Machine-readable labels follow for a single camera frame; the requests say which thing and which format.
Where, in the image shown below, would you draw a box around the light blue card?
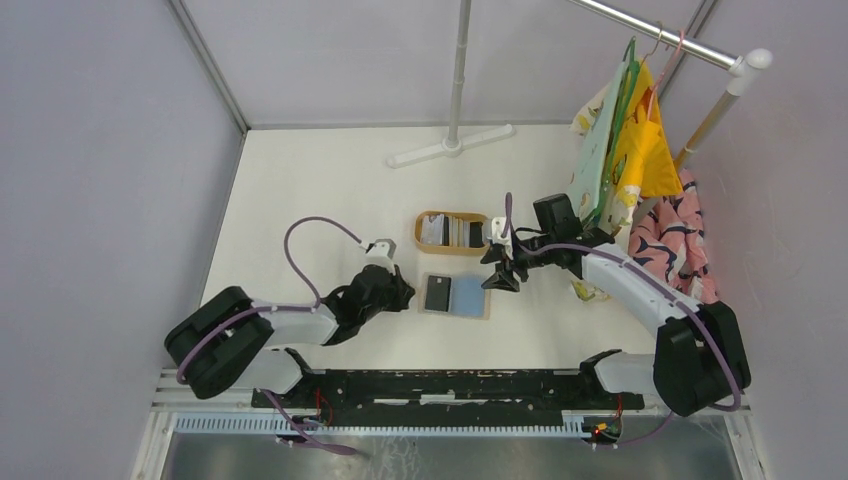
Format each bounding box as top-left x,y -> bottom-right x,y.
449,275 -> 487,318

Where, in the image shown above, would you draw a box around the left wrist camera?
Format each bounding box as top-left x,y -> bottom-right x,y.
365,239 -> 396,271

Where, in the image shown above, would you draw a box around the green clothes hanger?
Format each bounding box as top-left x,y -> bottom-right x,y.
583,36 -> 640,226

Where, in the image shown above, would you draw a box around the pink clothes hanger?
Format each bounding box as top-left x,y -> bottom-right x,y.
646,30 -> 685,119

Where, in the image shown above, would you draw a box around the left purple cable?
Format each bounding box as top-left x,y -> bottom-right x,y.
175,216 -> 366,386

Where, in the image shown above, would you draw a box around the wooden card tray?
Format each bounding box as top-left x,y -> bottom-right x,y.
419,273 -> 490,320

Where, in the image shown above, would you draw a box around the tan oval card holder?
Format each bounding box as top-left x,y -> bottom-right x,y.
414,211 -> 489,257

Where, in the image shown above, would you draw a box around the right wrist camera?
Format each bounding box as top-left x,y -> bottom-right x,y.
483,216 -> 513,249

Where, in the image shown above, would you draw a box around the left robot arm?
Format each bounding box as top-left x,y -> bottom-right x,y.
164,265 -> 415,408

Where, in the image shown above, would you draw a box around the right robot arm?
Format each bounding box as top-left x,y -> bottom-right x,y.
481,193 -> 751,417

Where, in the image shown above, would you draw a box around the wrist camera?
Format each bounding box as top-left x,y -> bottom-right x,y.
365,239 -> 396,271
483,216 -> 513,249

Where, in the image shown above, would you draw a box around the white clothes rack stand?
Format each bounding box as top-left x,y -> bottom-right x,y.
386,0 -> 516,169

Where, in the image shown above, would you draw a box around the yellow garment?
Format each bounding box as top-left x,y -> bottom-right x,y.
613,66 -> 682,207

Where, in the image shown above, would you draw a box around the cards in holder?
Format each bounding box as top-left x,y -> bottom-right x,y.
415,212 -> 487,251

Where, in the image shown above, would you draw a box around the metal hanging rod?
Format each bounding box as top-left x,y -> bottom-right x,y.
570,0 -> 774,78

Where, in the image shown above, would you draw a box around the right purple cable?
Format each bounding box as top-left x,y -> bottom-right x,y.
503,192 -> 743,413

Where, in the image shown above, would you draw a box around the purple cable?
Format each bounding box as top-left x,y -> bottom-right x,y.
503,192 -> 743,413
175,216 -> 366,386

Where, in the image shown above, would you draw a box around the white printed garment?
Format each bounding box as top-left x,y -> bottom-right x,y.
567,62 -> 624,225

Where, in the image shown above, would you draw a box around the white slotted cable duct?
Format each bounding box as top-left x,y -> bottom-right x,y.
173,413 -> 591,439

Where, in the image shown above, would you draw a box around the wooden rack pole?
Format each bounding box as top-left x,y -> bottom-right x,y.
633,91 -> 738,226

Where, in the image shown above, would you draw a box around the pink patterned garment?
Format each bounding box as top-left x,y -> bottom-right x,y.
629,169 -> 719,304

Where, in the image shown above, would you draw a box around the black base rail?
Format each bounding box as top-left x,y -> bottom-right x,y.
279,369 -> 645,427

